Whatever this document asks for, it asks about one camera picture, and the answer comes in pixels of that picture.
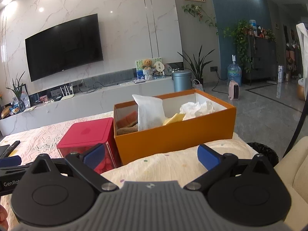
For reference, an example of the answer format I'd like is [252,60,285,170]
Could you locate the yellow sponge cloth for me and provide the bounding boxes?
[163,113,185,126]

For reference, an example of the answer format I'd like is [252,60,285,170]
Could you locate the black wall television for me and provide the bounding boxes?
[25,14,103,81]

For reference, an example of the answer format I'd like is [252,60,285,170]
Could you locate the white cloth bag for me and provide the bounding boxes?
[132,94,166,131]

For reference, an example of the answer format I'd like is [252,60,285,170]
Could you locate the white marble tv console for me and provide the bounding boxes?
[1,77,174,136]

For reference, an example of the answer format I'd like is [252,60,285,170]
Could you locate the white wifi router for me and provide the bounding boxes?
[60,85,74,101]

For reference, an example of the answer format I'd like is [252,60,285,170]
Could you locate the cream fleece blanket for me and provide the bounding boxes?
[101,137,257,188]

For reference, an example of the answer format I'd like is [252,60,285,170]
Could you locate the dark cabinet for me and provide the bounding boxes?
[243,35,278,84]

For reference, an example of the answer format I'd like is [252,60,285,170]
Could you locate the blue-grey trash can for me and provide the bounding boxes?
[172,70,192,92]

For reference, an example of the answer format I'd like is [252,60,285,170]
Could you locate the potted plant on console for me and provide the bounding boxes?
[6,72,26,112]

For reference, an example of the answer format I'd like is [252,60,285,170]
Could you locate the blue water jug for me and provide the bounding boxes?
[227,55,242,86]

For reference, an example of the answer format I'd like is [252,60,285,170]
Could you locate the hanging ivy on cabinet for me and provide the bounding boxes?
[223,20,251,73]

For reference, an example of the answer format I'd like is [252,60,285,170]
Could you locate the white tissue paper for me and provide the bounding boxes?
[180,101,215,121]

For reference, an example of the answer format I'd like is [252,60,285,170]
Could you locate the black remote control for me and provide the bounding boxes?
[0,140,20,159]

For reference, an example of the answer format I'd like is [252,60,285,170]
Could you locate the red gift box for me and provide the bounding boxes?
[56,117,123,174]

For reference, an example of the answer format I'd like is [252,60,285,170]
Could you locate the teddy bear bouquet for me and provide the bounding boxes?
[141,59,153,81]

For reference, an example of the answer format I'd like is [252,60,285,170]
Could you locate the orange cardboard box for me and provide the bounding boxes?
[114,90,236,165]

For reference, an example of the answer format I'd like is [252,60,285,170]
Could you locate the floor potted plant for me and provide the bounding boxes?
[178,45,215,85]

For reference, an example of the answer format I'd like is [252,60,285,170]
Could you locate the pink space heater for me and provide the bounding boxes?
[228,80,240,100]

